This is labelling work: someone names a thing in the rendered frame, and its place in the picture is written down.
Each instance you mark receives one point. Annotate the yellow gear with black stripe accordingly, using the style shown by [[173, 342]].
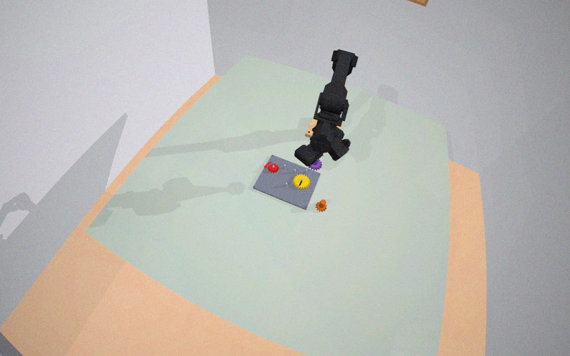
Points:
[[301, 184]]

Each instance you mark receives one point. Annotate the orange gear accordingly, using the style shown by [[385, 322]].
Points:
[[321, 205]]

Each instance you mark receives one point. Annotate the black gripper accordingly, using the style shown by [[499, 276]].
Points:
[[308, 156]]

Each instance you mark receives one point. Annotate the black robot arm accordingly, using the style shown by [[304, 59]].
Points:
[[332, 103]]

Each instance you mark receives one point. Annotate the purple gear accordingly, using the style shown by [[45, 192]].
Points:
[[316, 165]]

